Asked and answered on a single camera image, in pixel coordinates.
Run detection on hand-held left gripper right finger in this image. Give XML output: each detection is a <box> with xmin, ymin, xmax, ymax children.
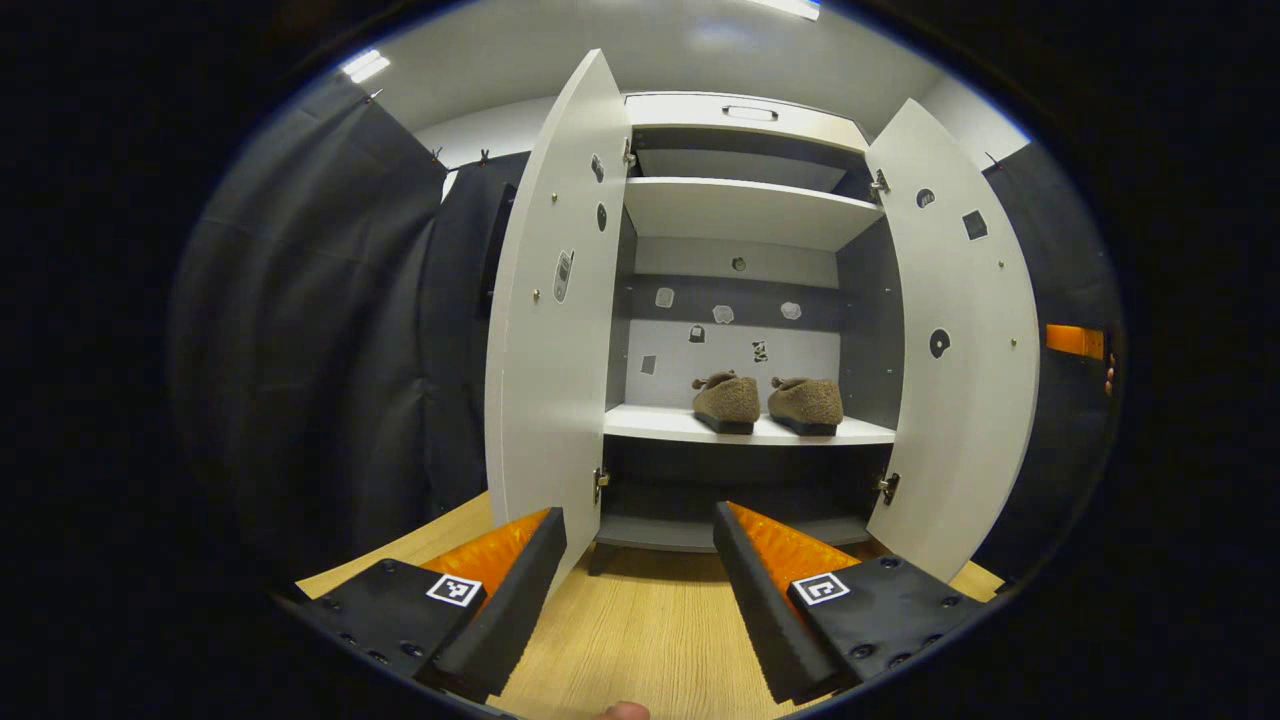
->
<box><xmin>712</xmin><ymin>500</ymin><xmax>986</xmax><ymax>706</ymax></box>

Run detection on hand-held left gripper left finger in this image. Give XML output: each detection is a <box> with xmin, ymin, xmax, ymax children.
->
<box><xmin>295</xmin><ymin>507</ymin><xmax>568</xmax><ymax>704</ymax></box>

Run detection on white cabinet door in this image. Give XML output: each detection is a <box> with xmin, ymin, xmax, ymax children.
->
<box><xmin>865</xmin><ymin>97</ymin><xmax>1043</xmax><ymax>584</ymax></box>
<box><xmin>485</xmin><ymin>48</ymin><xmax>633</xmax><ymax>601</ymax></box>

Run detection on brown fluffy shoe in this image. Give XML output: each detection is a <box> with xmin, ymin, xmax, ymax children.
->
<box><xmin>692</xmin><ymin>370</ymin><xmax>763</xmax><ymax>436</ymax></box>
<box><xmin>767</xmin><ymin>376</ymin><xmax>845</xmax><ymax>438</ymax></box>

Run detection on white and grey shoe cabinet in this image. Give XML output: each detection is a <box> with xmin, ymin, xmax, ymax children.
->
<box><xmin>600</xmin><ymin>92</ymin><xmax>906</xmax><ymax>553</ymax></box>

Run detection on black backdrop cloth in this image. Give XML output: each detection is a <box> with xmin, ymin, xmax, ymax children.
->
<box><xmin>170</xmin><ymin>75</ymin><xmax>531</xmax><ymax>581</ymax></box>
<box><xmin>975</xmin><ymin>140</ymin><xmax>1126</xmax><ymax>586</ymax></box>

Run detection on black door handle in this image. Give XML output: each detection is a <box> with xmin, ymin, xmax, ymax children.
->
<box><xmin>478</xmin><ymin>182</ymin><xmax>519</xmax><ymax>319</ymax></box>

